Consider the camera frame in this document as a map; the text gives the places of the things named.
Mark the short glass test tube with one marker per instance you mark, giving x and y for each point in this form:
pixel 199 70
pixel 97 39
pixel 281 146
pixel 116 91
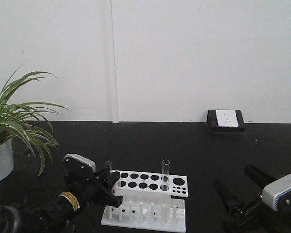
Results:
pixel 108 166

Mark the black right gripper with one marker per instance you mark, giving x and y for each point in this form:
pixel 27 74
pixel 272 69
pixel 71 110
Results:
pixel 245 217

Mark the long glass test tube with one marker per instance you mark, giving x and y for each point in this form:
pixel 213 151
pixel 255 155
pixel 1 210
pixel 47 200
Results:
pixel 165 174

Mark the white test tube rack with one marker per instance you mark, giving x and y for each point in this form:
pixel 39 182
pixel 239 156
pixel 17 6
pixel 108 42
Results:
pixel 148 202

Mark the green spider plant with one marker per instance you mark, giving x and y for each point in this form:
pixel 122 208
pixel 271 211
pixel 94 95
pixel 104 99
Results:
pixel 26 121

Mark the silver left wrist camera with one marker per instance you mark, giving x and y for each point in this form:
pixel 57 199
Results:
pixel 79 164

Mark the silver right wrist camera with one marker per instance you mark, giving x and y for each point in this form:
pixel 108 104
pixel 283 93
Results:
pixel 277 195

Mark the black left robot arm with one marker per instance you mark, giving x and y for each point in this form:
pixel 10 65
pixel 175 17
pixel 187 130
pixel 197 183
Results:
pixel 52 216

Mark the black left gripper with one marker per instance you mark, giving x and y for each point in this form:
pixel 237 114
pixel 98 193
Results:
pixel 93 188

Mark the white wall socket plate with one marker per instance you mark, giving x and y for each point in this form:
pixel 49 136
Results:
pixel 227 118

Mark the white plant pot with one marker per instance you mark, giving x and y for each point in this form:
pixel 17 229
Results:
pixel 6 159

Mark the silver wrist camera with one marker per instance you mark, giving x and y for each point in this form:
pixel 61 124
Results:
pixel 277 195
pixel 79 164

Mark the black socket box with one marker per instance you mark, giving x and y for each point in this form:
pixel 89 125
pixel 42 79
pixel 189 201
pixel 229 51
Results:
pixel 213 126

